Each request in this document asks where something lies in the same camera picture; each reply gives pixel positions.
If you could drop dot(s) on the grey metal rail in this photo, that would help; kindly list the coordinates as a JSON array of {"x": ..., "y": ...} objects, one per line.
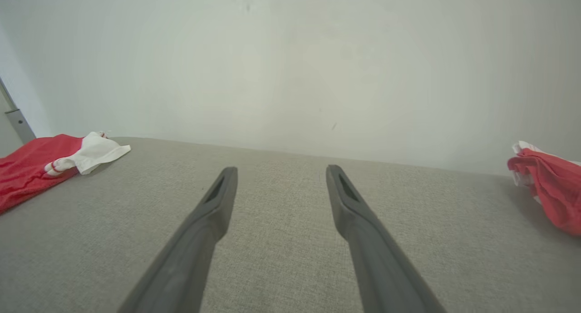
[{"x": 20, "y": 122}]

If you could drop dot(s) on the red shirt with white sleeves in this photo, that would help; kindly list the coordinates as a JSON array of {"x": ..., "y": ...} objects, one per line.
[{"x": 32, "y": 163}]

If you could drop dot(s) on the red basketball jersey white trim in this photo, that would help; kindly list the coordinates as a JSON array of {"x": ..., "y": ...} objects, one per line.
[{"x": 553, "y": 190}]

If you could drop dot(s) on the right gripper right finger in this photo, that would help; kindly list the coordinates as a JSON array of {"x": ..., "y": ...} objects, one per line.
[{"x": 381, "y": 267}]

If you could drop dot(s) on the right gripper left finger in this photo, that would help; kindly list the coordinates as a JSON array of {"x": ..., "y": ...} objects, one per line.
[{"x": 190, "y": 258}]

